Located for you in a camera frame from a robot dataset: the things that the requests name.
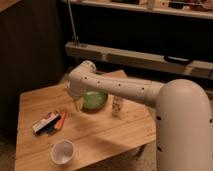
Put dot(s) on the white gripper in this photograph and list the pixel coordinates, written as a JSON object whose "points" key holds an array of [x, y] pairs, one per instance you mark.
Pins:
{"points": [[76, 94]]}

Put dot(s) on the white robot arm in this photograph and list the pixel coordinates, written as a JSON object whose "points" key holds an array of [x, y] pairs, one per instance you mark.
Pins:
{"points": [[184, 117]]}

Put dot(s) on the green ceramic bowl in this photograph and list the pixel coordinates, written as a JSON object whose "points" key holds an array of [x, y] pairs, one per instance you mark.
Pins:
{"points": [[94, 100]]}

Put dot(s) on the black and white box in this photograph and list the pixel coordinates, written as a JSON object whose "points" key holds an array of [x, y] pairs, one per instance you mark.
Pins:
{"points": [[45, 122]]}

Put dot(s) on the small white shaker bottle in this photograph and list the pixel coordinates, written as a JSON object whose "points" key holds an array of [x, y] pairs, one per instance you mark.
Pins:
{"points": [[117, 105]]}

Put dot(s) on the metal pole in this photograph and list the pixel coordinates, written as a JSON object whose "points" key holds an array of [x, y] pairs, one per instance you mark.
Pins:
{"points": [[75, 37]]}

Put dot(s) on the wooden shelf beam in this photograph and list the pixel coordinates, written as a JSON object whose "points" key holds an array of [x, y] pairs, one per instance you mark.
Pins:
{"points": [[140, 60]]}

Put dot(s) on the upper wooden shelf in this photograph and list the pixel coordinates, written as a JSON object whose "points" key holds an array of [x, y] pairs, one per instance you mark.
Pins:
{"points": [[142, 8]]}

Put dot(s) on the black handle on beam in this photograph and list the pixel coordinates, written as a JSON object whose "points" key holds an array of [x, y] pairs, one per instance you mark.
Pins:
{"points": [[177, 60]]}

